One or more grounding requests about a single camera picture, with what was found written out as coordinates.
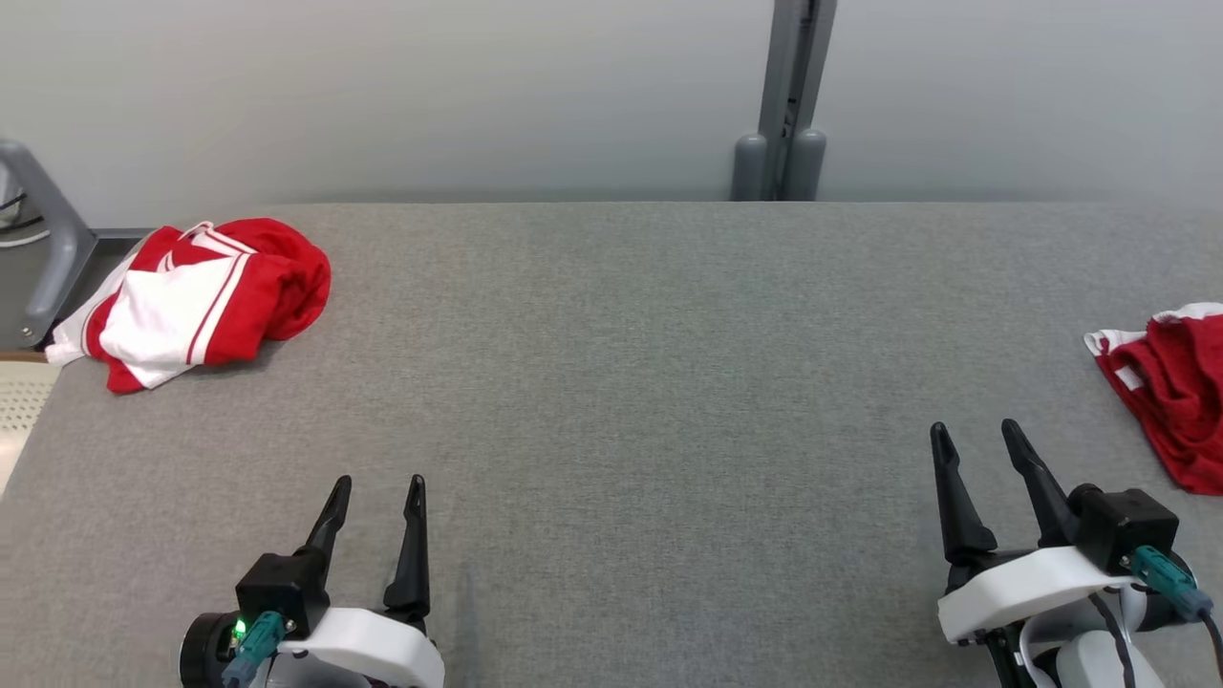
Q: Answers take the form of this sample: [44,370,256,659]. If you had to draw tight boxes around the red and white T-shirt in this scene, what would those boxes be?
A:
[45,218,333,395]

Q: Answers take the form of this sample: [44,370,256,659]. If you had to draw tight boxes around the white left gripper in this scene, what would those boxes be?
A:
[277,474,447,688]

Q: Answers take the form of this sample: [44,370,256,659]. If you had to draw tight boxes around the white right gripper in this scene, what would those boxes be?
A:
[930,418,1148,646]

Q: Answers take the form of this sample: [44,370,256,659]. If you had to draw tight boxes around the white perforated laundry basket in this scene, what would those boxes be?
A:
[0,352,61,498]

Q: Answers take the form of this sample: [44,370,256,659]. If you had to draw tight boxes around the grey metal stand frame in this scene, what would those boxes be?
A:
[0,138,156,351]

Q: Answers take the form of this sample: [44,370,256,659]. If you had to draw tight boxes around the grey metal post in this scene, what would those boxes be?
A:
[730,0,839,203]

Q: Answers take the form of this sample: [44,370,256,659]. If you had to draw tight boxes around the red shorts with white stripe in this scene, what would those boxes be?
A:
[1084,303,1223,496]

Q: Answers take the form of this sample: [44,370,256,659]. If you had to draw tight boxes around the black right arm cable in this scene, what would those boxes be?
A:
[1089,592,1143,688]

